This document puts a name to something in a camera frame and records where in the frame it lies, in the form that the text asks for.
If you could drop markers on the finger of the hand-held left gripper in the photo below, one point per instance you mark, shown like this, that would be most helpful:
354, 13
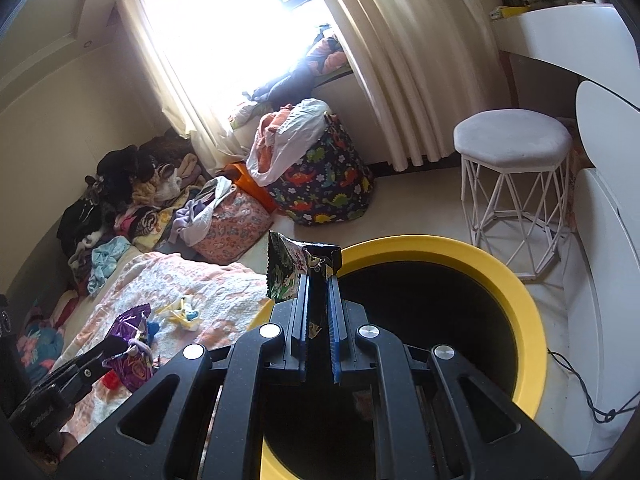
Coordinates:
85, 366

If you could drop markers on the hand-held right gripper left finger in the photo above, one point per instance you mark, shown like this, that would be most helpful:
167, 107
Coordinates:
300, 330

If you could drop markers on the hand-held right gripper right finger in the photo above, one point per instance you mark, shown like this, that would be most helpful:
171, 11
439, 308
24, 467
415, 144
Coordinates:
334, 330

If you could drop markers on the purple snack wrapper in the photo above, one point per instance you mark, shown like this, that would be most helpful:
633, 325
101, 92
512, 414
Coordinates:
132, 366

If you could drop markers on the green snack packet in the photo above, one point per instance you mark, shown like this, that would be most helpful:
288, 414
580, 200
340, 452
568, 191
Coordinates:
285, 265

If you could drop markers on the yellow rimmed black bin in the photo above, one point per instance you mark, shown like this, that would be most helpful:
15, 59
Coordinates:
532, 350

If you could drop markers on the blue pink floral cloth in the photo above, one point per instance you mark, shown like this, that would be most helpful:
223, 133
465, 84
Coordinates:
40, 350

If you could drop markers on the orange white fleece blanket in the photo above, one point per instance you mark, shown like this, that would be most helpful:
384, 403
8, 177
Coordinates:
210, 285

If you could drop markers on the yellow white wrapper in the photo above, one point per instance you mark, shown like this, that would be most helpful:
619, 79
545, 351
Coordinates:
180, 316

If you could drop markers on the light blue cloth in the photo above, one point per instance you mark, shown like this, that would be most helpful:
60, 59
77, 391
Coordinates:
107, 260

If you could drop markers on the pink floral bag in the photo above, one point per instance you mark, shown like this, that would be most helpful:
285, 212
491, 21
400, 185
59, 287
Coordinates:
235, 230

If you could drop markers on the dinosaur print laundry basket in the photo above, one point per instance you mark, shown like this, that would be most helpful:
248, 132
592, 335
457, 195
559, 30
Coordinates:
325, 180

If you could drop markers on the orange bag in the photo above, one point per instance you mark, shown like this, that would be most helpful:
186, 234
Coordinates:
250, 187

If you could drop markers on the purple white clothes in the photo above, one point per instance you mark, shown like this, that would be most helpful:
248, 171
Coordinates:
192, 220

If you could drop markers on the pile of clothes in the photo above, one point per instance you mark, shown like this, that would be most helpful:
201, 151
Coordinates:
145, 200

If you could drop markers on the white plastic clothes bag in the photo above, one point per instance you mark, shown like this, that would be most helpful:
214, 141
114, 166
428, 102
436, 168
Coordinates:
295, 135

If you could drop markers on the orange cloth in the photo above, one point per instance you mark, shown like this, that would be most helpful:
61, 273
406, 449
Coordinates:
272, 127

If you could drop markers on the dark puffer jacket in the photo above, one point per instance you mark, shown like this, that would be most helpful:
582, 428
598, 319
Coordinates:
290, 85

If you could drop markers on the orange black blanket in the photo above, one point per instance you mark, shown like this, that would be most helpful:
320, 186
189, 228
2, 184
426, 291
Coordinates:
327, 60

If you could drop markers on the cream curtain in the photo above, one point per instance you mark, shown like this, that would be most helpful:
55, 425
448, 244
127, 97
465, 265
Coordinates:
150, 60
400, 60

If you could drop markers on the window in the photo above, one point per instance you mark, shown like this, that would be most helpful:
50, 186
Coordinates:
225, 20

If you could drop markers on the yellow flat item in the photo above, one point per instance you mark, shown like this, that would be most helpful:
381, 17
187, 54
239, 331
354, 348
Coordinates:
512, 11

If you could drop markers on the white desk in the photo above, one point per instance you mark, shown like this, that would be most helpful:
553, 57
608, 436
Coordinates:
560, 35

